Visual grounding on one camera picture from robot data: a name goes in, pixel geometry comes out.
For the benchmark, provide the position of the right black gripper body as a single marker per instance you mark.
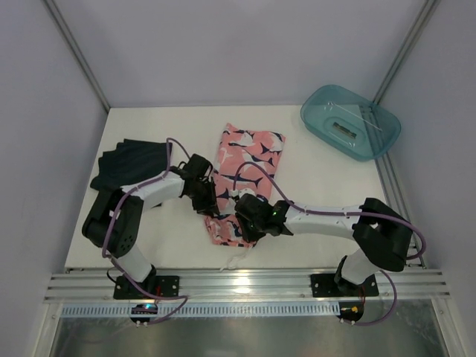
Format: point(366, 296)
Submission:
point(248, 228)

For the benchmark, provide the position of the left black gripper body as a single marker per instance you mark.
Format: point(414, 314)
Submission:
point(205, 201)

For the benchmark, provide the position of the pink patterned shorts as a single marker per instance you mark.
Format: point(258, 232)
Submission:
point(243, 160)

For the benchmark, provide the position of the navy blue shorts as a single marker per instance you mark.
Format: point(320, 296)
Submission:
point(137, 176)

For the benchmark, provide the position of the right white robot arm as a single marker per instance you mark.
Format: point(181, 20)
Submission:
point(383, 236)

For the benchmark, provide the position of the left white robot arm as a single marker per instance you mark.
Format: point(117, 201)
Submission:
point(114, 219)

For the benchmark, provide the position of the teal plastic basin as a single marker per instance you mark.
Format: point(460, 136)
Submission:
point(350, 123)

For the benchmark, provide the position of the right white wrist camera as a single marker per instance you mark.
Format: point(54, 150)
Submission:
point(236, 195)

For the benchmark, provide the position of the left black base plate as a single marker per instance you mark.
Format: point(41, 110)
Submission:
point(162, 286)

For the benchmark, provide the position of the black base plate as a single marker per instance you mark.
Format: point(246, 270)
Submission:
point(162, 286)
point(325, 286)

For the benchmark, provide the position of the slotted cable duct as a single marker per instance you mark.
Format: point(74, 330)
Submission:
point(200, 310)

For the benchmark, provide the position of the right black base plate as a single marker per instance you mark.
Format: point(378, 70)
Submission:
point(325, 286)

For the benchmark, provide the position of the aluminium rail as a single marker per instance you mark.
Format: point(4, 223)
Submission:
point(238, 285)

